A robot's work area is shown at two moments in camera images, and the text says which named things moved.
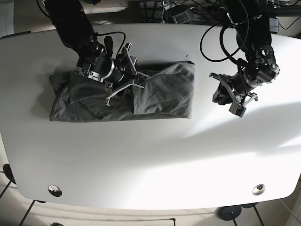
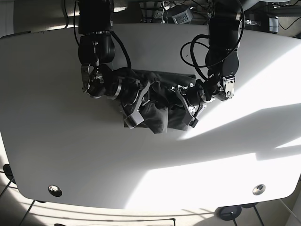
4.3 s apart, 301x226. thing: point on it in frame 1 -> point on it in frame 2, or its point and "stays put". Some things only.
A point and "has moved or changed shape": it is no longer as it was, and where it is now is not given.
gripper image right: [222, 96] -> [194, 104]
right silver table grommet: [258, 189] stays put
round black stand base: [228, 213] stays put
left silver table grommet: [55, 190] stays put
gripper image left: [138, 78] -> [132, 92]
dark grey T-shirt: [167, 92] has moved or changed shape
